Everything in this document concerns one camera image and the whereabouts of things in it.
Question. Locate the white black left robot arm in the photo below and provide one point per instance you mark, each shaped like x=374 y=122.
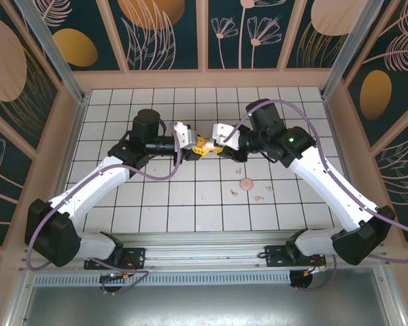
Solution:
x=88 y=190

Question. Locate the yellow power connector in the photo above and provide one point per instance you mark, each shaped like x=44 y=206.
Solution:
x=126 y=277
x=307 y=272

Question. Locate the grey metal sheet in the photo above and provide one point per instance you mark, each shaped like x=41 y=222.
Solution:
x=204 y=305

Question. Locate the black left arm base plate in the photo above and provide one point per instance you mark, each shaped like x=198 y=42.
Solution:
x=136 y=256

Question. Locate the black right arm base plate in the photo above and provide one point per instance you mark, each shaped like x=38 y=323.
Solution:
x=275 y=255

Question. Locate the aluminium frame post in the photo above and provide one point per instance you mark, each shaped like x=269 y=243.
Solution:
x=53 y=44
x=355 y=44

